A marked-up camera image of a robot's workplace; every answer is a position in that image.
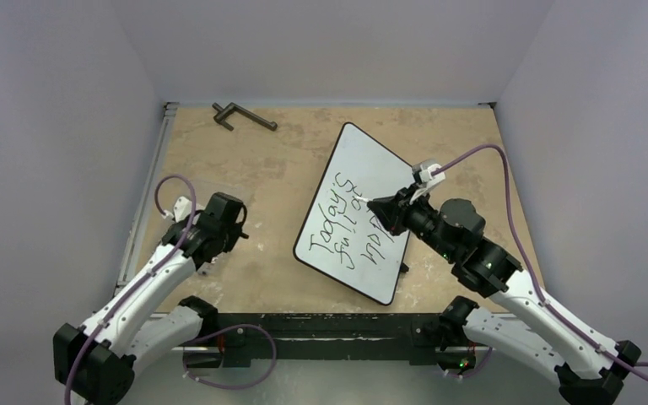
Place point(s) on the clear plastic screw box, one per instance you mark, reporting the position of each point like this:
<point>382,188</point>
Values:
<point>205,188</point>

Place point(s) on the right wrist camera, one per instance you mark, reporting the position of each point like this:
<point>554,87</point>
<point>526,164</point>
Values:
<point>427,175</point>

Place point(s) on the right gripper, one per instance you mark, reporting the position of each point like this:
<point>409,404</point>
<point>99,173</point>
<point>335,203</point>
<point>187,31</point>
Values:
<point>401,211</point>

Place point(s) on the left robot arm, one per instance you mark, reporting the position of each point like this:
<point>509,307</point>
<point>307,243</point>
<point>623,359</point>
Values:
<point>100,359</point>

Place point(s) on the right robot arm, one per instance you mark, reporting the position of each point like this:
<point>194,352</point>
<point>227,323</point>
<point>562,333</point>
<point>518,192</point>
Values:
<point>586,366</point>

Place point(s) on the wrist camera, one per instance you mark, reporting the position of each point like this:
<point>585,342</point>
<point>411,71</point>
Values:
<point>181,210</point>
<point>427,175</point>

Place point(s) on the aluminium frame rail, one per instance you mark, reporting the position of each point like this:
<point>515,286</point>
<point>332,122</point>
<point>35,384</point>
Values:
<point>136,234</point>

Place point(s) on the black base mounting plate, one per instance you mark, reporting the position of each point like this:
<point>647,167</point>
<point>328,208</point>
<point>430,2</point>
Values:
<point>414,338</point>

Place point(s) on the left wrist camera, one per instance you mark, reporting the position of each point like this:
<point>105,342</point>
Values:
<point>181,210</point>

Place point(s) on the white whiteboard black frame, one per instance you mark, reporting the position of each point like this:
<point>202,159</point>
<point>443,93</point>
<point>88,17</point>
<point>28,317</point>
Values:
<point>340,237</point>

